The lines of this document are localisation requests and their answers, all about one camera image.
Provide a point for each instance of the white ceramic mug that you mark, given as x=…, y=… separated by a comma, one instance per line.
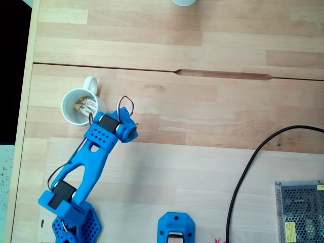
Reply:
x=71, y=111

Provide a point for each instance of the wrapped sweet inside mug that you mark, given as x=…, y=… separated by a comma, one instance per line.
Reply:
x=84, y=109
x=91, y=103

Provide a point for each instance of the light wooden board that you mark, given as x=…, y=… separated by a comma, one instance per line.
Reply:
x=192, y=182

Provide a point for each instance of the blue printed stand base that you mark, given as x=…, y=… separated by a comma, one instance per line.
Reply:
x=167, y=222

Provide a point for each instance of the white round object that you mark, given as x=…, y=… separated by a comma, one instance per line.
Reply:
x=184, y=2

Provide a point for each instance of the perforated metal power supply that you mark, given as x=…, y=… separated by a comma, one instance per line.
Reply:
x=298, y=210

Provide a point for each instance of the wooden camera post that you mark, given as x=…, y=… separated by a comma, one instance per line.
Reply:
x=176, y=238

